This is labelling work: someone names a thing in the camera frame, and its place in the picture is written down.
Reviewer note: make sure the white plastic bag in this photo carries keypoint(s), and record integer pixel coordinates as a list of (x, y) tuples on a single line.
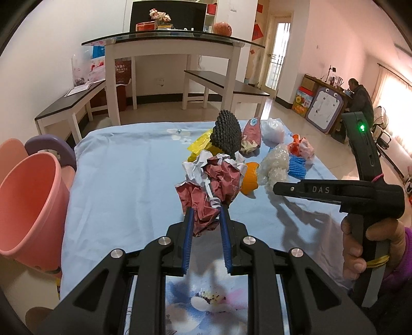
[(273, 130)]

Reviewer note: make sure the person's right forearm purple sleeve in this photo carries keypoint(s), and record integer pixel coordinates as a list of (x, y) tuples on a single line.
[(404, 261)]

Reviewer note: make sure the red and clear plastic bag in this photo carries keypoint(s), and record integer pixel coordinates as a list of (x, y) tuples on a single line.
[(304, 148)]

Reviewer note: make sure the purple plastic stool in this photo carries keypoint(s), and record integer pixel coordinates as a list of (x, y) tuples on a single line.
[(48, 141)]

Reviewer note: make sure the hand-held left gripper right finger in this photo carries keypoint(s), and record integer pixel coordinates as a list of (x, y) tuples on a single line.
[(225, 238)]

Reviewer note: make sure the red white paper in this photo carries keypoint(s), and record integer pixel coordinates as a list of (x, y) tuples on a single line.
[(222, 180)]

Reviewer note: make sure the artificial flower bouquet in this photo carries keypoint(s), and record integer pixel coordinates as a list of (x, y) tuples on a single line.
[(159, 15)]

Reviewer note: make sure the light blue floral tablecloth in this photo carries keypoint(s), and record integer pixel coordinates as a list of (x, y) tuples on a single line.
[(128, 193)]

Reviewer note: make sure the dark red paper bag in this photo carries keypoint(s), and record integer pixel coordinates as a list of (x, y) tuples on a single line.
[(123, 72)]

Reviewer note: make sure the person's right hand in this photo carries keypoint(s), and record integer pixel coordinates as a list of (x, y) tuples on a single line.
[(354, 257)]

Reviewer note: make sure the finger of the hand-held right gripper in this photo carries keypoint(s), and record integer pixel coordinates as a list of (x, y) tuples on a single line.
[(305, 190)]

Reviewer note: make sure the white paper sheet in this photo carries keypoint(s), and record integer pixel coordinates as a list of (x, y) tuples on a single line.
[(77, 90)]

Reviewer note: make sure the white bench with dark seat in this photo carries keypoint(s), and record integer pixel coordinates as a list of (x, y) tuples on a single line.
[(219, 80), (64, 103)]

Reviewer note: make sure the glass door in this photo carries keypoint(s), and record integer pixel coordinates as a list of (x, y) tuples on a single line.
[(278, 54)]

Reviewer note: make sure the purple framed drawing board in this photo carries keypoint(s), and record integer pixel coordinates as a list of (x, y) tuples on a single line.
[(325, 108)]

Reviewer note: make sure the colourful cardboard box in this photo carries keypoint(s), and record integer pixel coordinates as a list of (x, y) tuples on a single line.
[(302, 103)]

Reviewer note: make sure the red snack bag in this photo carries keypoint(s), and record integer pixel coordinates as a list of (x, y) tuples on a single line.
[(252, 133)]

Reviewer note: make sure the red wall decoration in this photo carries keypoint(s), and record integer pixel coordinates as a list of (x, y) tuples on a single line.
[(257, 31)]

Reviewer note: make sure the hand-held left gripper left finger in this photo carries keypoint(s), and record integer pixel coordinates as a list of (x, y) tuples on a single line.
[(188, 238)]

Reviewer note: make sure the blue foam fruit net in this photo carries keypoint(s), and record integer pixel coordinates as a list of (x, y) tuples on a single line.
[(296, 167)]

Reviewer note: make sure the yellow plastic wrapper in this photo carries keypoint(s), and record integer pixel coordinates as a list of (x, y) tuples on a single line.
[(199, 145)]

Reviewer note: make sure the wooden desk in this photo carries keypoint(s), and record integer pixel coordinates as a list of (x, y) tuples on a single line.
[(313, 80)]

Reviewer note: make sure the orange peel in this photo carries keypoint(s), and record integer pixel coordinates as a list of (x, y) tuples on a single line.
[(251, 178)]

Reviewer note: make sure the orange round ornament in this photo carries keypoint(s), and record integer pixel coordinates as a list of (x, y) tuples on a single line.
[(222, 29)]

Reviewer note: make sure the pink plastic bucket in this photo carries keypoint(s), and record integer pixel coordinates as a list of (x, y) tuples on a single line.
[(32, 209)]

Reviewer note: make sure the dark grey bumpy foam sheet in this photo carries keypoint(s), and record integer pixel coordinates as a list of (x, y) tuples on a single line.
[(227, 132)]

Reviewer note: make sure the black television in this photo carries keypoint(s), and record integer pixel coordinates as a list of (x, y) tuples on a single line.
[(180, 13)]

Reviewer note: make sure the glass top white table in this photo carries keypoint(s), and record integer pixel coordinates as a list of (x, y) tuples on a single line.
[(173, 40)]

